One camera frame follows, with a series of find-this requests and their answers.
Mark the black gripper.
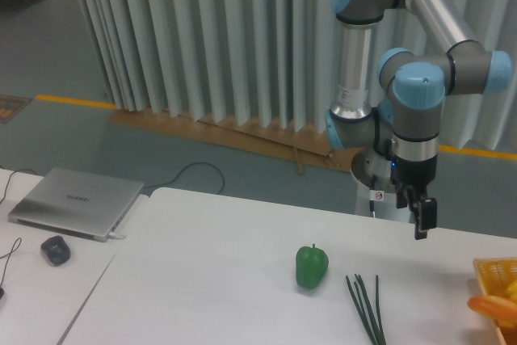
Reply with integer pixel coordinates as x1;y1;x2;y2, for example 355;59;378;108
391;155;438;240

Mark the orange wicker basket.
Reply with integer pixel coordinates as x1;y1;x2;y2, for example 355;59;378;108
473;257;516;344

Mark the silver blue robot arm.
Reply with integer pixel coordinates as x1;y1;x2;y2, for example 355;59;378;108
326;0;513;240

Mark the pale green pleated curtain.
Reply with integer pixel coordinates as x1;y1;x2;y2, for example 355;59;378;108
79;0;516;150

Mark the black laptop power cable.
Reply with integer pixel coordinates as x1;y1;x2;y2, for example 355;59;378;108
143;162;225;195

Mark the yellow fruit in basket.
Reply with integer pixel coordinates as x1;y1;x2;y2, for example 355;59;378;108
502;280;517;301

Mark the flat brown cardboard sheet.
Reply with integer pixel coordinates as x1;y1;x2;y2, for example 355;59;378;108
110;109;360;173

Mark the brown floor sign mat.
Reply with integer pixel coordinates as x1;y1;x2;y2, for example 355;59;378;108
0;95;32;124

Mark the black computer mouse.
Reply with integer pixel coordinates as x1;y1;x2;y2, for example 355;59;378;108
40;235;71;267

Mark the orange carrot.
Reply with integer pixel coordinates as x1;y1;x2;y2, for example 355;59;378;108
467;295;517;323

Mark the silver Huawei laptop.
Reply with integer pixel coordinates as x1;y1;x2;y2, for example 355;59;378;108
8;167;144;242

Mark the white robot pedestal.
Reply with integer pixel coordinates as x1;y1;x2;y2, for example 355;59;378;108
351;148;413;223

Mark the green bell pepper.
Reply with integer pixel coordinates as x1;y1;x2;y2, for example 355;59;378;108
295;244;330;290

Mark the green chive bunch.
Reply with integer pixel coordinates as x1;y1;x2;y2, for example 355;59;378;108
345;274;387;345

